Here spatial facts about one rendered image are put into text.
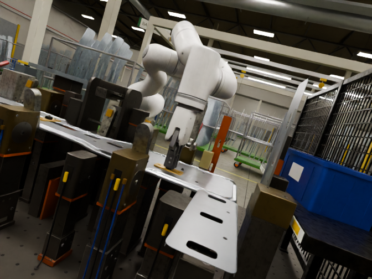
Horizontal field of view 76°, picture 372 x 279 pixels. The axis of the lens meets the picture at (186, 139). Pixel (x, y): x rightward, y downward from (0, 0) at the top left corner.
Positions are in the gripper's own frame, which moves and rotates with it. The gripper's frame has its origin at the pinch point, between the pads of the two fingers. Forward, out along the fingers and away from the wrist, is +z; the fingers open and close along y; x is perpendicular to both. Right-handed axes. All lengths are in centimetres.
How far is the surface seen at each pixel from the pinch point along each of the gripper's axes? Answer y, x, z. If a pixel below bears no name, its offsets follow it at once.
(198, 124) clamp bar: -19.2, 1.0, -11.4
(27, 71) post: -37, -92, -9
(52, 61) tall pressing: -801, -785, -45
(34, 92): 10.4, -39.4, -6.7
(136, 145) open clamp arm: 12.3, -6.6, -3.1
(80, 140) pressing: 3.1, -27.3, 3.1
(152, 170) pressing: 5.5, -3.0, 3.1
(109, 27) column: -659, -475, -197
